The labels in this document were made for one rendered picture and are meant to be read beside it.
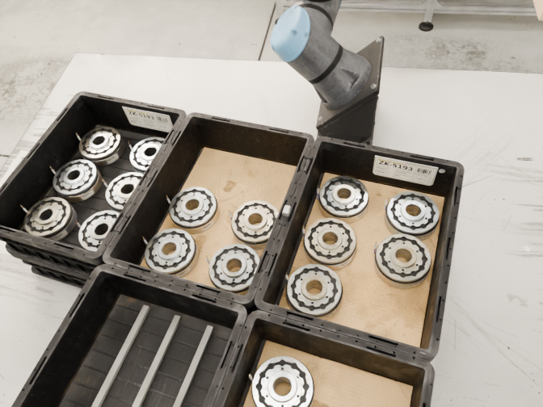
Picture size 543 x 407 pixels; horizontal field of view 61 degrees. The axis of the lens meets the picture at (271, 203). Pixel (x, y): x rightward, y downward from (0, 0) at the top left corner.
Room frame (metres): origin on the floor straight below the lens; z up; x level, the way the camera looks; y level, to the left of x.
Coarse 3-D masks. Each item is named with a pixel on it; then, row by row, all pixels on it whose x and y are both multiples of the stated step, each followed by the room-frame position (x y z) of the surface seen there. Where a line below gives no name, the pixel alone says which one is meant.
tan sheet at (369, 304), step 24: (384, 192) 0.56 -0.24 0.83; (312, 216) 0.53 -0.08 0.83; (384, 216) 0.50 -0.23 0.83; (360, 240) 0.45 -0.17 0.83; (432, 240) 0.43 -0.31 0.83; (360, 264) 0.40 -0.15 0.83; (432, 264) 0.38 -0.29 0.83; (312, 288) 0.37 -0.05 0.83; (360, 288) 0.35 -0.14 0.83; (384, 288) 0.34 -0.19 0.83; (408, 288) 0.34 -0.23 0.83; (336, 312) 0.31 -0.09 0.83; (360, 312) 0.31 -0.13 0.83; (384, 312) 0.30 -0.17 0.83; (408, 312) 0.29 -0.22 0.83; (384, 336) 0.26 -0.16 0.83; (408, 336) 0.25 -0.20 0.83
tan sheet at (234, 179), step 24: (216, 168) 0.70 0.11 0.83; (240, 168) 0.69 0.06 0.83; (264, 168) 0.68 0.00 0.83; (288, 168) 0.67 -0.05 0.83; (216, 192) 0.63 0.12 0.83; (240, 192) 0.62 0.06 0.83; (264, 192) 0.61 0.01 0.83; (168, 216) 0.58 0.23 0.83; (216, 240) 0.51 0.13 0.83; (144, 264) 0.48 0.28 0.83
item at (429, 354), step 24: (336, 144) 0.63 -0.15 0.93; (360, 144) 0.62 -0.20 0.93; (312, 168) 0.58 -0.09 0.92; (456, 168) 0.52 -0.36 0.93; (456, 192) 0.48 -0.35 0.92; (288, 216) 0.47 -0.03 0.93; (456, 216) 0.42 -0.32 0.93; (264, 288) 0.34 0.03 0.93; (288, 312) 0.29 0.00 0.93; (360, 336) 0.23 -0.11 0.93; (432, 336) 0.21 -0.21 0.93
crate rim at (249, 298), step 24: (216, 120) 0.75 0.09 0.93; (240, 120) 0.74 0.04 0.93; (312, 144) 0.64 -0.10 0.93; (144, 192) 0.58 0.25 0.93; (288, 192) 0.53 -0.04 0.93; (120, 240) 0.48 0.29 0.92; (120, 264) 0.43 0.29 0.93; (264, 264) 0.38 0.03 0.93; (192, 288) 0.36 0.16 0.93; (216, 288) 0.35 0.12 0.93
